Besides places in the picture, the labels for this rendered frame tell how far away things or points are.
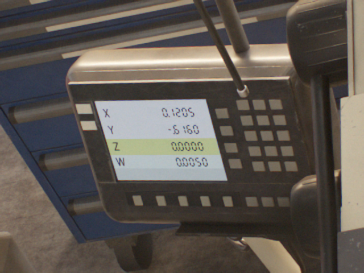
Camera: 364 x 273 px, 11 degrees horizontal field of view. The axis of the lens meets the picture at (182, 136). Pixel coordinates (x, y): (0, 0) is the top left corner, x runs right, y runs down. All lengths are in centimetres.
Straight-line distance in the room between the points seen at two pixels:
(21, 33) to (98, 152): 95
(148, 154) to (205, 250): 153
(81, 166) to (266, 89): 140
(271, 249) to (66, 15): 90
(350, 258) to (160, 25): 207
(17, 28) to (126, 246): 69
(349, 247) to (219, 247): 264
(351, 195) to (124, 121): 110
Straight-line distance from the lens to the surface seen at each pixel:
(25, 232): 406
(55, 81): 337
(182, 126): 225
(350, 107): 126
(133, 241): 375
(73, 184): 359
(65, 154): 350
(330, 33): 140
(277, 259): 245
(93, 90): 228
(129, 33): 323
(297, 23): 141
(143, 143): 229
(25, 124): 347
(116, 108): 228
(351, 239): 117
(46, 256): 398
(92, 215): 365
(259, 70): 218
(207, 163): 227
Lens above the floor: 276
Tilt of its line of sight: 43 degrees down
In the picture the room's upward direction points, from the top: 29 degrees counter-clockwise
